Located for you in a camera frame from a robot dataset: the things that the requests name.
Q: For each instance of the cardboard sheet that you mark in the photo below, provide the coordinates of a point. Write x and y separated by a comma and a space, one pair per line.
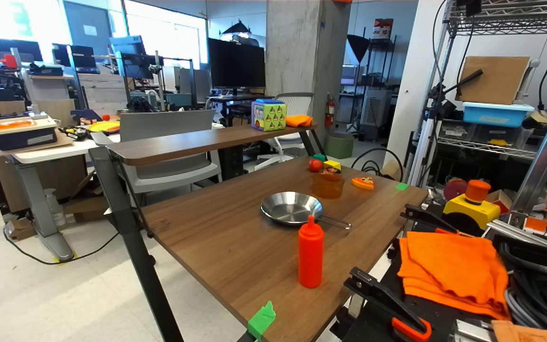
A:
494, 79

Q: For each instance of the silver tripod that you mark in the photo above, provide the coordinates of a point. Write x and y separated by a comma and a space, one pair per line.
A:
435, 126

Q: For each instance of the dark red disc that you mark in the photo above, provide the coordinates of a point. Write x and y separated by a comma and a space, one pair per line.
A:
456, 189

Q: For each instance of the amber transparent bowl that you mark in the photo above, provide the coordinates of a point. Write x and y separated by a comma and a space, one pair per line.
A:
327, 185

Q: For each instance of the toy pizza slice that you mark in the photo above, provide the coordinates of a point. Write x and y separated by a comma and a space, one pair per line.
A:
363, 183

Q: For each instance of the silver metal pan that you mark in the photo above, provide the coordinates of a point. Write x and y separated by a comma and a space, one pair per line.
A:
291, 208

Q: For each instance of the red toy ball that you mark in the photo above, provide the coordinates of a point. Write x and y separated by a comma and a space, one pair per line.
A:
313, 166

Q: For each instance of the white height-adjustable desk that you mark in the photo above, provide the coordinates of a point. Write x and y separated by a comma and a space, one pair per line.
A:
32, 191

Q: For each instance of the grey plastic chair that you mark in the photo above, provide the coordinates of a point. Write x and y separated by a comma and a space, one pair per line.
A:
165, 124

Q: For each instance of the green waste bin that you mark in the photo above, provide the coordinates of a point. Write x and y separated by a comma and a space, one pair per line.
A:
340, 145

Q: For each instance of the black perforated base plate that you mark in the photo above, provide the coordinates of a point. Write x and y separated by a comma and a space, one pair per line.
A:
441, 309

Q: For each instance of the yellow emergency stop box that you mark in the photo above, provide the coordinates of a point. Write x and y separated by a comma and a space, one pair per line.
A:
469, 210

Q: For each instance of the folded orange cloth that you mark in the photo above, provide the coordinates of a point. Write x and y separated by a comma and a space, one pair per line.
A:
454, 272

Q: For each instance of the red fire extinguisher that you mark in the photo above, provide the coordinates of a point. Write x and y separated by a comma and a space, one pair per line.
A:
331, 113

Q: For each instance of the short green tape strip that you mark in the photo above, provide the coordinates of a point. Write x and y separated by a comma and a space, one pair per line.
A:
260, 320

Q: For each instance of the device with orange top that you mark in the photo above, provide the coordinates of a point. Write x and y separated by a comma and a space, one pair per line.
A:
19, 134

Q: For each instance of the crumpled orange cloth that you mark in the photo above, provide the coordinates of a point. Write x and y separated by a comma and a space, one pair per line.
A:
298, 120

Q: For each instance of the black monitor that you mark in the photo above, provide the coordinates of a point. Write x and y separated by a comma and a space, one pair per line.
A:
236, 63

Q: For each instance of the green toy block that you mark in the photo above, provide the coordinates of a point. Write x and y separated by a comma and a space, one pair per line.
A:
319, 157

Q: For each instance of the colourful toy cube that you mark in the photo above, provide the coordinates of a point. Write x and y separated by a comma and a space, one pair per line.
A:
268, 117

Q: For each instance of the blue plastic bin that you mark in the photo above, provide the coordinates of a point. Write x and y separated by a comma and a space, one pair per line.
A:
496, 115

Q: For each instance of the red squeeze bottle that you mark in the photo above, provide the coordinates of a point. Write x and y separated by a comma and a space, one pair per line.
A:
310, 253

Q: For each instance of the dark wooden bench table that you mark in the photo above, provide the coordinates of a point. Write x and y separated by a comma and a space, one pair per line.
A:
184, 143

